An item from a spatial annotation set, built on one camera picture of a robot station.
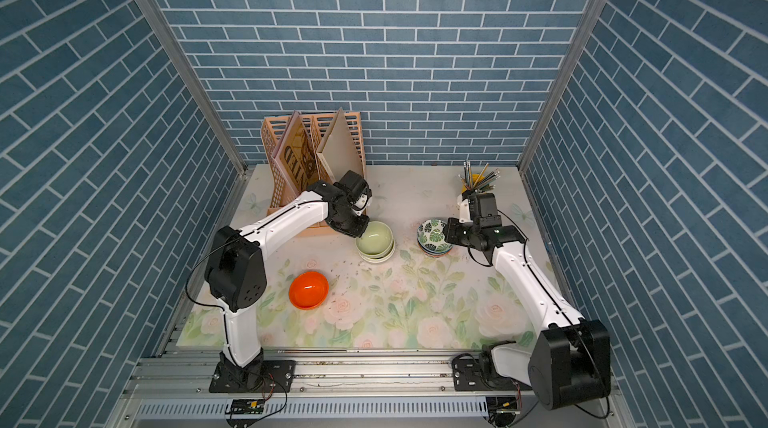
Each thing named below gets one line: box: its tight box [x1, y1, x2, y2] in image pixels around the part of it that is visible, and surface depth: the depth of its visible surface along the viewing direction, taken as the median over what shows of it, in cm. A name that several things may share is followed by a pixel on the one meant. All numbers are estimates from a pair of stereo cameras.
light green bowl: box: [356, 221, 394, 257], surface depth 92 cm
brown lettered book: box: [272, 111, 320, 193], surface depth 96 cm
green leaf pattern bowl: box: [416, 219, 453, 254], surface depth 98 cm
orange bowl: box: [288, 271, 329, 310], surface depth 86 cm
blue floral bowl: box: [418, 240, 454, 257], surface depth 93 cm
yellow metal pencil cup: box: [461, 173, 486, 194], surface depth 107 cm
